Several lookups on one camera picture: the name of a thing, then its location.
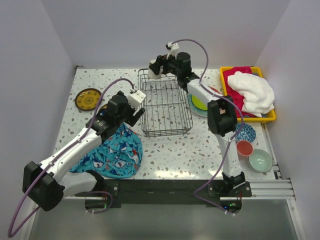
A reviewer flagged yellow brown plate far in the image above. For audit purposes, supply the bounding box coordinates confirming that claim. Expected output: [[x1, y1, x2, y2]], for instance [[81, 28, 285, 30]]
[[74, 88, 102, 112]]

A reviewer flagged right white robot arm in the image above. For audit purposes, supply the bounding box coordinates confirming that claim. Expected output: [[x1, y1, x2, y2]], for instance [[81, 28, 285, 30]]
[[148, 52, 246, 197]]

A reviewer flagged aluminium front rail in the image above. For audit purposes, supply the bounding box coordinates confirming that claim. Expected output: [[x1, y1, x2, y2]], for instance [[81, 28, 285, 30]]
[[31, 177, 297, 201]]

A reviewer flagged pale green bowl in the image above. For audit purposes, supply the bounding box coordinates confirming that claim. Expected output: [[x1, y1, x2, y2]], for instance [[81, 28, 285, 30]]
[[248, 149, 273, 173]]

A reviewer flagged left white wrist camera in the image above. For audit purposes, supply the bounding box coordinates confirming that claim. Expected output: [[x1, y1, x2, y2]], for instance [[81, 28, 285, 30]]
[[127, 88, 146, 110]]

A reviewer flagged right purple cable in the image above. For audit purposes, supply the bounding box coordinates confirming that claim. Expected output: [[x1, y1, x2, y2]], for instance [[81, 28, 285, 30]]
[[172, 38, 248, 216]]

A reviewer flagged pink cup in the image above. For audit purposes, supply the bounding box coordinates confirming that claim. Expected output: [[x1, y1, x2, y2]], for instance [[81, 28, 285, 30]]
[[236, 140, 254, 157]]

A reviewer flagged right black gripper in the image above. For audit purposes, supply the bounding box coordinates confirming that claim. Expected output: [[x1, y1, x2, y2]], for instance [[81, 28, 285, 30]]
[[149, 51, 181, 78]]

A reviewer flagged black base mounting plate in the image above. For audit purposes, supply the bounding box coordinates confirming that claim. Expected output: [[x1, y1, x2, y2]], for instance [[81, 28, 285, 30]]
[[76, 179, 253, 213]]

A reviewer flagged pink red cloth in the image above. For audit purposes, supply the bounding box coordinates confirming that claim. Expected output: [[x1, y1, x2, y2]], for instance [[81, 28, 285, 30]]
[[220, 66, 256, 118]]

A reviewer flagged wire dish rack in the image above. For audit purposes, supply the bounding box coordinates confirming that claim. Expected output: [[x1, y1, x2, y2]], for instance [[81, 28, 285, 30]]
[[137, 68, 193, 138]]

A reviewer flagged blue shark print cloth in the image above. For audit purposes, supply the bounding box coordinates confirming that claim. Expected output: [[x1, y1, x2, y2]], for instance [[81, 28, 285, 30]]
[[69, 124, 143, 179]]

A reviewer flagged yellow plastic bin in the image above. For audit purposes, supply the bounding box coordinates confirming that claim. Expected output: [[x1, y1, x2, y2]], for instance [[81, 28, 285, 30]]
[[219, 66, 276, 124]]

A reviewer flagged white towel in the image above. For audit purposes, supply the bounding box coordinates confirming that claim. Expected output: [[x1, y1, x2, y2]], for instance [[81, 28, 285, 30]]
[[227, 71, 275, 118]]

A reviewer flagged green red plate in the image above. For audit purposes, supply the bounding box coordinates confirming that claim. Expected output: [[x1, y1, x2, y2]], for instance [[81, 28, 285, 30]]
[[187, 93, 208, 118]]

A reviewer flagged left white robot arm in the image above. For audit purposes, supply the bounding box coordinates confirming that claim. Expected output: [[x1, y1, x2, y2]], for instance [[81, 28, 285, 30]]
[[22, 89, 146, 212]]

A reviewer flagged white beige mug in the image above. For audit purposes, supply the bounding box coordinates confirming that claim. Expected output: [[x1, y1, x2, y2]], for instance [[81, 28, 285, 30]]
[[147, 59, 162, 80]]

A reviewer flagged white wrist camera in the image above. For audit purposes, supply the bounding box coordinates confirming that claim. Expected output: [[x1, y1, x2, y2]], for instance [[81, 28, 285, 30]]
[[165, 42, 180, 60], [127, 88, 146, 110]]

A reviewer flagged blue patterned bowl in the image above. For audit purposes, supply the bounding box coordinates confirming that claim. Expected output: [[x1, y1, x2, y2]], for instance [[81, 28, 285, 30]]
[[235, 123, 256, 143]]

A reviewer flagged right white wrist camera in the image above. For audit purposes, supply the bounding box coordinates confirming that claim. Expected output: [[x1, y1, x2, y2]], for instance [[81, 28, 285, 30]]
[[165, 42, 180, 60]]

